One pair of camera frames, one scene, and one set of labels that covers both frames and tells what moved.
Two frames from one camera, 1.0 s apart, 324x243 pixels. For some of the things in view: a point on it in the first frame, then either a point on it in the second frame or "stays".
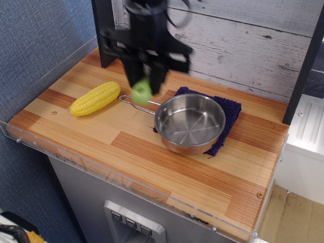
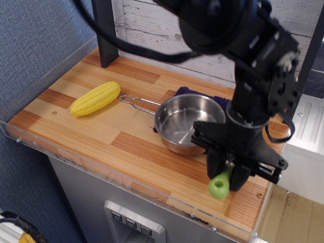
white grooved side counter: [300, 168] stays
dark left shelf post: [104, 16] stays
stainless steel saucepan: [188, 123] stays
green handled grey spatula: [142, 91] -> [218, 186]
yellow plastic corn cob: [95, 98] stays
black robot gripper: [148, 40] -> [240, 136]
